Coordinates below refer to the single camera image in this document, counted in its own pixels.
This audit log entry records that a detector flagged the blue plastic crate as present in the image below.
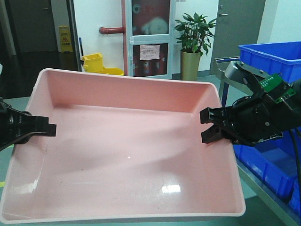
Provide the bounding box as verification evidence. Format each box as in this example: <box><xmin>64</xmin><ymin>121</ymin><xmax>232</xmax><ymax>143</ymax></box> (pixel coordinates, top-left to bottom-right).
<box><xmin>234</xmin><ymin>41</ymin><xmax>301</xmax><ymax>215</ymax></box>

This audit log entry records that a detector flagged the grey door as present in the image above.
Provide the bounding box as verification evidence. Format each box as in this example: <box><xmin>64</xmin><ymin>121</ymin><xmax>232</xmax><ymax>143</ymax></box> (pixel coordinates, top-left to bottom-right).
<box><xmin>209</xmin><ymin>0</ymin><xmax>265</xmax><ymax>74</ymax></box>

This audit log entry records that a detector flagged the yellow wet floor sign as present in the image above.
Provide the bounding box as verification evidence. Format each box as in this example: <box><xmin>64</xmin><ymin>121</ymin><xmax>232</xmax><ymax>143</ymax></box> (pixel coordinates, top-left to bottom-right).
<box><xmin>59</xmin><ymin>26</ymin><xmax>73</xmax><ymax>53</ymax></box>

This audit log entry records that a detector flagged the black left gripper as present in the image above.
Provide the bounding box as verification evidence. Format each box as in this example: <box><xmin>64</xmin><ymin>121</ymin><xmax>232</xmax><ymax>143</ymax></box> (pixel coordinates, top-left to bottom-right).
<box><xmin>0</xmin><ymin>97</ymin><xmax>56</xmax><ymax>151</ymax></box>

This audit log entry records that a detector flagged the pink plastic bin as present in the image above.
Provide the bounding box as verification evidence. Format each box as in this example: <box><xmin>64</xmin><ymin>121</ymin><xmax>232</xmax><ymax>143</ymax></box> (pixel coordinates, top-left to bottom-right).
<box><xmin>0</xmin><ymin>69</ymin><xmax>246</xmax><ymax>224</ymax></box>

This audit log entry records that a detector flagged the yellow mop bucket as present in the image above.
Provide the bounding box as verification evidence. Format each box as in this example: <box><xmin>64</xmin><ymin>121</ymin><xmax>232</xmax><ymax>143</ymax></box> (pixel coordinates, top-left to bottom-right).
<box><xmin>81</xmin><ymin>53</ymin><xmax>124</xmax><ymax>76</ymax></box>

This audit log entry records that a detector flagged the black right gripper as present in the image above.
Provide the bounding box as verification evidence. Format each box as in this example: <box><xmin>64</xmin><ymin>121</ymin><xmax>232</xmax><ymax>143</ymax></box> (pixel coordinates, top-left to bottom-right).
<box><xmin>200</xmin><ymin>91</ymin><xmax>301</xmax><ymax>146</ymax></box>

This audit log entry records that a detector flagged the fire hose cabinet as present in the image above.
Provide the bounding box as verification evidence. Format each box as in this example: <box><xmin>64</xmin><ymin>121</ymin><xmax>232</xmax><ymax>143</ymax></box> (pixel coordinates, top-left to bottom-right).
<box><xmin>121</xmin><ymin>0</ymin><xmax>175</xmax><ymax>79</ymax></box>

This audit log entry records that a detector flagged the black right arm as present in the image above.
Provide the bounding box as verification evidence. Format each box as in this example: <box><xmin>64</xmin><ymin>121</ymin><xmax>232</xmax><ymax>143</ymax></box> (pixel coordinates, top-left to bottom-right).
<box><xmin>200</xmin><ymin>80</ymin><xmax>301</xmax><ymax>146</ymax></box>

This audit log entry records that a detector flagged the metal shelf frame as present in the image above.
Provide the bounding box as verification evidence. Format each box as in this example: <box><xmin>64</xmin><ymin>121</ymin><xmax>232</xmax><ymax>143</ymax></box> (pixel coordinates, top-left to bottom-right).
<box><xmin>212</xmin><ymin>57</ymin><xmax>301</xmax><ymax>226</ymax></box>

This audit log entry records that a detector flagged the potted plant gold pot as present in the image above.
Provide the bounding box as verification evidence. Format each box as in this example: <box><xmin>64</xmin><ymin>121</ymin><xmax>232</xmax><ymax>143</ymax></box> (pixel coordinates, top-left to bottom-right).
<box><xmin>174</xmin><ymin>12</ymin><xmax>217</xmax><ymax>81</ymax></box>

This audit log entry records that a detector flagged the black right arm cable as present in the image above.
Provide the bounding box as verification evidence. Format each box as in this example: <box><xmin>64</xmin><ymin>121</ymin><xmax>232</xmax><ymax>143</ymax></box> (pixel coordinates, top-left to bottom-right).
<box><xmin>288</xmin><ymin>128</ymin><xmax>301</xmax><ymax>184</ymax></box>

